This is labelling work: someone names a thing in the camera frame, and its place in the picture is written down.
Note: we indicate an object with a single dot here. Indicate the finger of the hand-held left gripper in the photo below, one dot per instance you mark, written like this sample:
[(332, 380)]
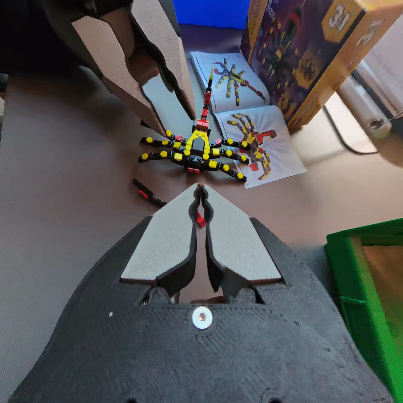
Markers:
[(107, 47), (167, 31)]

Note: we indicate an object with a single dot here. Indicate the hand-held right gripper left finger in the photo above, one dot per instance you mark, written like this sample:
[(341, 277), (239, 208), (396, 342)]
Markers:
[(163, 248)]

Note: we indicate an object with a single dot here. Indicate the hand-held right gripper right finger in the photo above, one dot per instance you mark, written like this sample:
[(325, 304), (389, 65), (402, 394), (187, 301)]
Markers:
[(242, 248)]

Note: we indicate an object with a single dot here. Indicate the red lego claw piece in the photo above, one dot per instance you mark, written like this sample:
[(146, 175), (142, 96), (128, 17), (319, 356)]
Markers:
[(201, 220)]

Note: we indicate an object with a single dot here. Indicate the black red lego claw arm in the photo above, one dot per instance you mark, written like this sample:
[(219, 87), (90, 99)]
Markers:
[(143, 192)]

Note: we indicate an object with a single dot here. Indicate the black yellow lego scorpion model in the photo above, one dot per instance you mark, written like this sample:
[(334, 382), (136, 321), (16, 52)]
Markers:
[(198, 148)]

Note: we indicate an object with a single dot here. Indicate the lego instruction booklet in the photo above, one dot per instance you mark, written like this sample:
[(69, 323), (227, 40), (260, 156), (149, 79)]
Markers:
[(283, 157)]

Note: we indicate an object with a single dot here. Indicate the lego set box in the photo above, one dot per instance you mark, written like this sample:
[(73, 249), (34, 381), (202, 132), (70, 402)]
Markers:
[(299, 47)]

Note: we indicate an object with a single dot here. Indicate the blue plastic bin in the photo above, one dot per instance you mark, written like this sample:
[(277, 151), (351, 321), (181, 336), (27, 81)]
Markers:
[(214, 12)]

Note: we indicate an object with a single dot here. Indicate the green plastic bin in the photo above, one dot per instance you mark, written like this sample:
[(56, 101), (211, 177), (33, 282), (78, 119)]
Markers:
[(346, 283)]

